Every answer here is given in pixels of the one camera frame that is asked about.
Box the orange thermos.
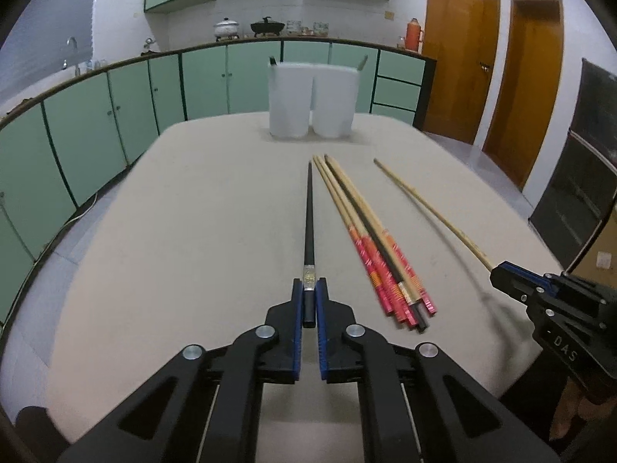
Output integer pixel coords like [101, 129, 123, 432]
[404, 17, 426, 51]

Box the green base cabinet run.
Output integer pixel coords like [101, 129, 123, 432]
[0, 39, 437, 326]

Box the white cooking pot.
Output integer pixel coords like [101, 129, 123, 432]
[214, 17, 241, 41]

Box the person's right hand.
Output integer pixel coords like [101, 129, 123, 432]
[580, 387, 617, 421]

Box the black wok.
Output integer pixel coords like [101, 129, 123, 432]
[249, 16, 285, 37]

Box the brown cardboard sheet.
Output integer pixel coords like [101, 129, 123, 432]
[571, 231, 617, 292]

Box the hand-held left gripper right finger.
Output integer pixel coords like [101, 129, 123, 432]
[315, 277, 562, 463]

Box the window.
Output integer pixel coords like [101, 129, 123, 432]
[7, 0, 97, 88]

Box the bundle of red-handled chopsticks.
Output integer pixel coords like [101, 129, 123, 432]
[325, 154, 437, 316]

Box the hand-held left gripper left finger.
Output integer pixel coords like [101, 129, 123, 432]
[57, 277, 305, 463]

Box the plain bamboo chopstick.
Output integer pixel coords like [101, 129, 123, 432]
[373, 157, 495, 272]

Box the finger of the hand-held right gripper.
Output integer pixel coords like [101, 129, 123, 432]
[500, 260, 561, 296]
[490, 270, 541, 306]

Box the white plastic container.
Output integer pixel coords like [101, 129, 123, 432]
[267, 61, 313, 138]
[311, 64, 360, 139]

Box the dark chair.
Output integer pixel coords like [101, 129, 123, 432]
[14, 405, 71, 463]

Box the black glass cabinet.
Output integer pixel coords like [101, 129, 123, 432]
[528, 57, 617, 275]

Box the chrome faucet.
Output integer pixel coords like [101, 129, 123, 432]
[64, 35, 82, 77]

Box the wooden door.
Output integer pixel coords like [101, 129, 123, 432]
[482, 0, 566, 190]
[421, 0, 502, 145]

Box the white cable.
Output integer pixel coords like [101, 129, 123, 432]
[41, 192, 98, 254]

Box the red-ended bamboo chopstick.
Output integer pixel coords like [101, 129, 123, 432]
[313, 155, 393, 315]
[317, 155, 406, 326]
[320, 155, 416, 329]

